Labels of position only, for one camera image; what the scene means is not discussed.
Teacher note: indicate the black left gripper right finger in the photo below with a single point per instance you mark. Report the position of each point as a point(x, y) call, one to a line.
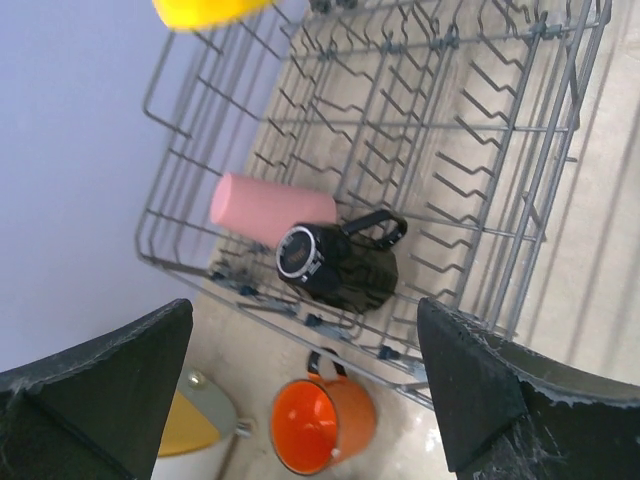
point(507, 412)

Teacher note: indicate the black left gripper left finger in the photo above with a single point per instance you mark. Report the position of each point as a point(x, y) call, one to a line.
point(96, 410)

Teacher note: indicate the orange ceramic mug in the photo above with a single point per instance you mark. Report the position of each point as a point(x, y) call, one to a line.
point(316, 423)

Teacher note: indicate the yellow ceramic mug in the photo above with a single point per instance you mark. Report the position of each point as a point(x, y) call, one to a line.
point(184, 15)

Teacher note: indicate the white round drawer cabinet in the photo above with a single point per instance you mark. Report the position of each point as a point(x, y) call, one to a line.
point(201, 429)

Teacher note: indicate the black ceramic mug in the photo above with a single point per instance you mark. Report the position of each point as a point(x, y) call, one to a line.
point(350, 267)

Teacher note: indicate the pink plastic tumbler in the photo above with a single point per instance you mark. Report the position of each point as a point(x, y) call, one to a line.
point(264, 211)

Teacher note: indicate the grey wire dish rack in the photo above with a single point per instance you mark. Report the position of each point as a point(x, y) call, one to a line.
point(457, 115)

